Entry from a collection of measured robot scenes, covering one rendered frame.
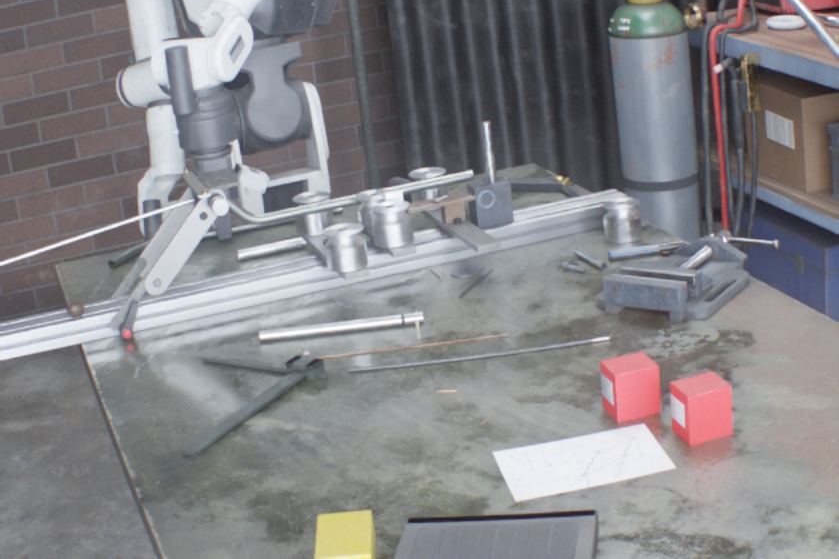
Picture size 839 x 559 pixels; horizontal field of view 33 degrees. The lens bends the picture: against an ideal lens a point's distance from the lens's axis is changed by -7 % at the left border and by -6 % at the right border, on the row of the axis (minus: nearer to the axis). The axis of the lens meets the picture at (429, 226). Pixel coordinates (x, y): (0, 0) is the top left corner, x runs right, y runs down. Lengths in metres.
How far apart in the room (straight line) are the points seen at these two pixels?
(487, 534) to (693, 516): 0.18
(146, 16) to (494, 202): 0.97
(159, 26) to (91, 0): 1.80
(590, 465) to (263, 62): 1.33
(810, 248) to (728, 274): 1.85
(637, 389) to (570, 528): 0.26
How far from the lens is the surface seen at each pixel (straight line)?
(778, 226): 3.71
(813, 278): 3.61
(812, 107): 3.46
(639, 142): 3.70
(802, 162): 3.49
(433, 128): 4.37
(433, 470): 1.35
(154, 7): 2.68
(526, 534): 1.18
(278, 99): 2.50
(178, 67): 2.04
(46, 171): 4.53
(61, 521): 3.38
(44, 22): 4.46
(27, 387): 4.22
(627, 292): 1.66
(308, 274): 1.85
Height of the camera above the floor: 1.48
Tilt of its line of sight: 17 degrees down
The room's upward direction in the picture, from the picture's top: 7 degrees counter-clockwise
